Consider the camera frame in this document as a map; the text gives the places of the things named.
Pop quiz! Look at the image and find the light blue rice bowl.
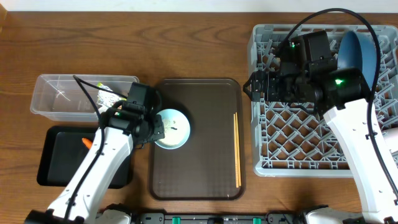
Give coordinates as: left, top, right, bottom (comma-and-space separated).
155, 109, 190, 150

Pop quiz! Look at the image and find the green yellow foil wrapper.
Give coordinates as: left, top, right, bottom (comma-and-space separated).
96, 82, 126, 108

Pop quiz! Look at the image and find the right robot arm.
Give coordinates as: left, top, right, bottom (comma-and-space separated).
243, 31, 397, 223

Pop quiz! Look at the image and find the dark blue plate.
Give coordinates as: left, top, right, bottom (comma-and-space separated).
337, 31, 376, 88

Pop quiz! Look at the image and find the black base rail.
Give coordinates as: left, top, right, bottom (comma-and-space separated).
96, 203, 368, 224

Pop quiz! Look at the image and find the clear plastic bin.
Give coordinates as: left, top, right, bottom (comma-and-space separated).
30, 74, 139, 122

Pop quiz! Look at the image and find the grey dishwasher rack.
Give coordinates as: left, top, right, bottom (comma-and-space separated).
248, 24, 397, 178

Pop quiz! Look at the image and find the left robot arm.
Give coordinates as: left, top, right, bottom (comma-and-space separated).
25, 83, 165, 223

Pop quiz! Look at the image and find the orange carrot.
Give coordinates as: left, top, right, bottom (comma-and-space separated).
81, 138, 93, 149

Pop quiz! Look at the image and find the pink plastic cup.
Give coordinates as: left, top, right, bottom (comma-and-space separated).
383, 128, 398, 154

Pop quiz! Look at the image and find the dark brown serving tray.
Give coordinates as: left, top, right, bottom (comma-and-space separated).
149, 78, 245, 200

